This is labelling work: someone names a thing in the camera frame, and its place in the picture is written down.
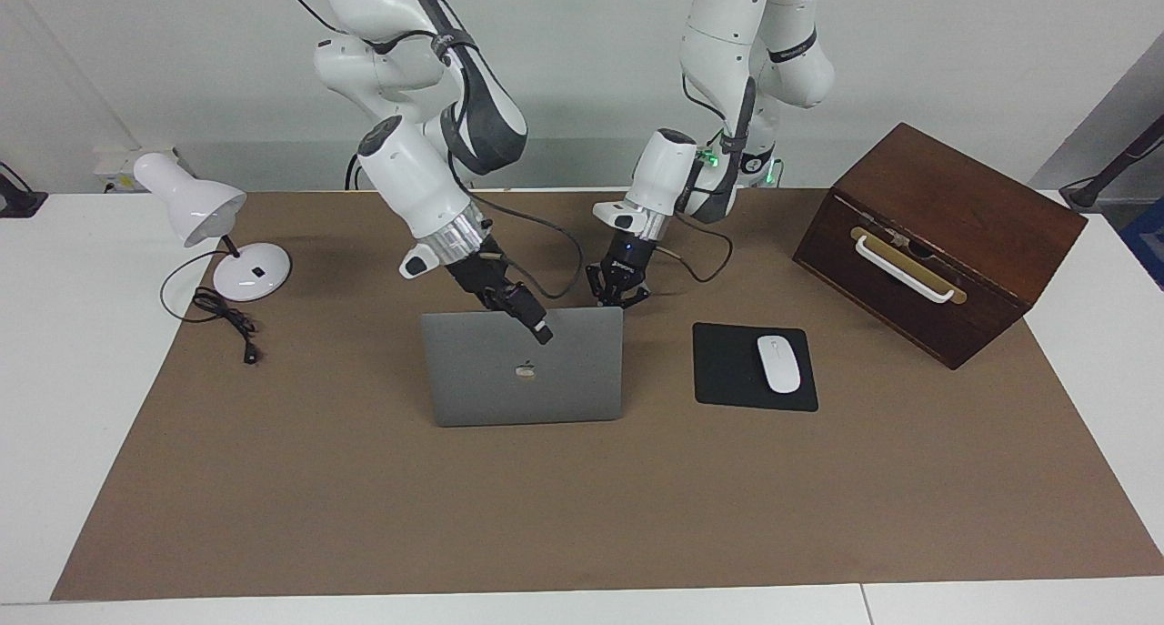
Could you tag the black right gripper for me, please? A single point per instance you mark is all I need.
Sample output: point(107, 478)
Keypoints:
point(482, 275)

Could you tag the white computer mouse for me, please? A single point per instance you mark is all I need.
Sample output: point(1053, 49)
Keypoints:
point(779, 366)

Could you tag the black mouse pad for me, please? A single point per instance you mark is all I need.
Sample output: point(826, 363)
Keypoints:
point(727, 370)

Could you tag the black stand with pole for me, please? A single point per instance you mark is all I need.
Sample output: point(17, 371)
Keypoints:
point(1082, 193)

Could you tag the grey Apple laptop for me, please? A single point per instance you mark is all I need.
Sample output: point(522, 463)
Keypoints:
point(509, 398)

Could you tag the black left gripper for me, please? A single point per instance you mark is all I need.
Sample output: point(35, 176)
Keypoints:
point(629, 257)

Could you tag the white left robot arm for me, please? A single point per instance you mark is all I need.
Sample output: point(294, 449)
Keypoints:
point(664, 170)

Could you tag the white desk lamp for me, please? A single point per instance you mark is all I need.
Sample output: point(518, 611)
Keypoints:
point(182, 193)

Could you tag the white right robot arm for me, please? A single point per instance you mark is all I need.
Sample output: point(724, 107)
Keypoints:
point(409, 179)

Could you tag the blue floor object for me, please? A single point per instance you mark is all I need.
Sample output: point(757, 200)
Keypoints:
point(1150, 243)

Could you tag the black stand base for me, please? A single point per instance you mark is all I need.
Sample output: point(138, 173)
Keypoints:
point(18, 205)

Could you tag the dark brown wooden box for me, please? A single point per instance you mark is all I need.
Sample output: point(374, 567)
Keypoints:
point(955, 197)

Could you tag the white wall power socket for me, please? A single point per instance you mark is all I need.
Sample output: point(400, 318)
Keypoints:
point(114, 163)

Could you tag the brown paper table mat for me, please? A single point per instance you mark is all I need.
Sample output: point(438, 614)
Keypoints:
point(582, 516)

